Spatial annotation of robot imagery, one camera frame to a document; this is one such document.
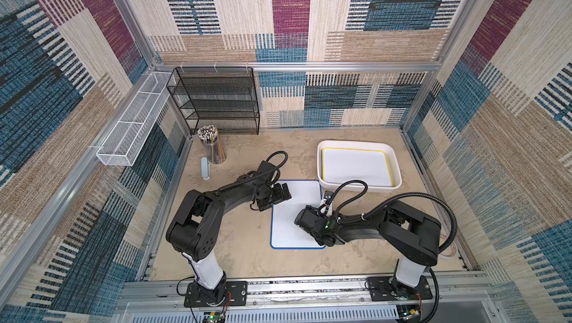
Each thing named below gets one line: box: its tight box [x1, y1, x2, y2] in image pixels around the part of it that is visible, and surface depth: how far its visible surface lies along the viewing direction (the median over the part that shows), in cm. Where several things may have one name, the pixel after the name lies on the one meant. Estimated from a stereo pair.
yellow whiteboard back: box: [321, 147, 393, 187], surface depth 105 cm
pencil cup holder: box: [197, 124, 228, 165], surface depth 99 cm
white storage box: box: [316, 139, 403, 192], surface depth 104 cm
